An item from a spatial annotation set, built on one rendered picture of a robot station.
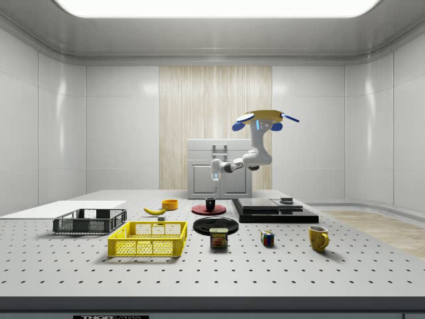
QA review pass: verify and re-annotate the yellow basket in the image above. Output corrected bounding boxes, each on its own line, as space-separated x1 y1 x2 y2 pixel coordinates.
107 221 189 259

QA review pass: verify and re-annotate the dark grey basket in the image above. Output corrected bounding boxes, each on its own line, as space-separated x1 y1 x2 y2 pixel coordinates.
52 208 128 235

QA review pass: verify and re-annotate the white board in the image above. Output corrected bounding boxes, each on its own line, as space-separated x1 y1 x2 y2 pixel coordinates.
0 199 128 220

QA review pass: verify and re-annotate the flat-sided can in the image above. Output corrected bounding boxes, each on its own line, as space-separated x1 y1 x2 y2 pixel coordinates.
209 227 230 249

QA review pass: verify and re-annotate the white cabinet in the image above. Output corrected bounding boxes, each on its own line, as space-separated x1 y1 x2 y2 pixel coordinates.
186 138 257 200

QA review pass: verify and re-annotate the red plate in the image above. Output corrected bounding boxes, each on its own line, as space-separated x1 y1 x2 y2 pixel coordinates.
191 203 227 215

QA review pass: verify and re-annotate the puzzle cube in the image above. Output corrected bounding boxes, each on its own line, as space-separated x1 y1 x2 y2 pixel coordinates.
260 229 276 247

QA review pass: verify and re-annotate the black plate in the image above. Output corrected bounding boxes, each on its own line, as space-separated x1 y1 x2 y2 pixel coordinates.
192 216 240 236

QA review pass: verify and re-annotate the black stove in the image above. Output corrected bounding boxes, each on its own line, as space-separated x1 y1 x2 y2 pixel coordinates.
230 197 320 224

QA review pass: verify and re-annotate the yellow mug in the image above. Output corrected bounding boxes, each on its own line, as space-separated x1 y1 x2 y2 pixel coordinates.
307 225 331 252

